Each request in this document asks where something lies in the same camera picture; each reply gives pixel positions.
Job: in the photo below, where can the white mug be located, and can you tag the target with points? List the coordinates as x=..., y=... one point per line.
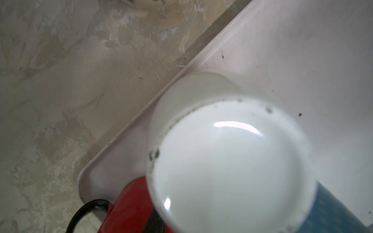
x=227, y=158

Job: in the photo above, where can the red mug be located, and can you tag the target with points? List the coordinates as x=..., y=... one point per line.
x=132, y=212

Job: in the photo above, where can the blue polka dot mug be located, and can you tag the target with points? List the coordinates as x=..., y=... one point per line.
x=329, y=215

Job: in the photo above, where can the white plastic tray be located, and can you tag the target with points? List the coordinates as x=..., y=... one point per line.
x=315, y=58

